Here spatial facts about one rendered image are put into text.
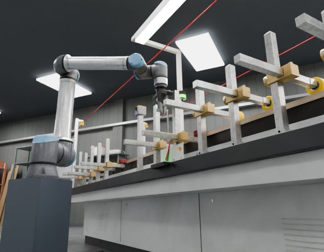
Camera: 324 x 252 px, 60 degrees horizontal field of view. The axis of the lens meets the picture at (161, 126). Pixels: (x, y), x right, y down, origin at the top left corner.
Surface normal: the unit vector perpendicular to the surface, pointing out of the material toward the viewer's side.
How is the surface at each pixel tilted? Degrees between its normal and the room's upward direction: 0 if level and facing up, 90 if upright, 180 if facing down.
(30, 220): 90
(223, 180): 90
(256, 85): 90
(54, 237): 90
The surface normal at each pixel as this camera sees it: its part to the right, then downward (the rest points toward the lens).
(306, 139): -0.86, -0.13
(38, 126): -0.42, -0.25
